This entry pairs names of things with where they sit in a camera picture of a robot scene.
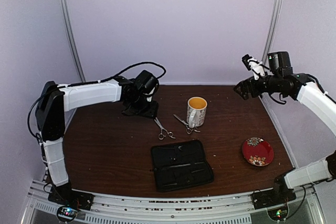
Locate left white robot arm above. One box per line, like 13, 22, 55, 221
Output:
29, 70, 160, 205

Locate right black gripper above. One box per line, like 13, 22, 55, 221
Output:
233, 71, 281, 100

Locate black zippered tool case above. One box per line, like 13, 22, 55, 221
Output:
151, 139, 214, 193

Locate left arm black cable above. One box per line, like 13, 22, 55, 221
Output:
62, 61, 166, 88

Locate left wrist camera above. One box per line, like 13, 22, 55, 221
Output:
145, 89, 155, 102

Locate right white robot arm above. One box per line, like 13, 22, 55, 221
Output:
234, 51, 335, 204

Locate red floral plate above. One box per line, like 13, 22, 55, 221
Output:
241, 137, 275, 167

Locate aluminium front rail frame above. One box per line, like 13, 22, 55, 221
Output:
20, 178, 328, 224

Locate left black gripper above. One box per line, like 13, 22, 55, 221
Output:
127, 94, 159, 119

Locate right aluminium corner post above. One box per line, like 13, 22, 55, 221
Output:
262, 0, 283, 63

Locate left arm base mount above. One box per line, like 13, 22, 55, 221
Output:
48, 183, 94, 210

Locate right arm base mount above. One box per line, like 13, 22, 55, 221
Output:
251, 189, 297, 210

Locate aluminium corner post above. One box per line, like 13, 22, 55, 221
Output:
262, 0, 283, 63
60, 0, 86, 82

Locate left aluminium corner post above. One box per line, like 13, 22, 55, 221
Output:
60, 0, 86, 82

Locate white floral mug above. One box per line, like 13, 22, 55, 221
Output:
186, 97, 207, 129

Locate silver straight hair scissors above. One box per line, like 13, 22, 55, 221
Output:
154, 118, 176, 141

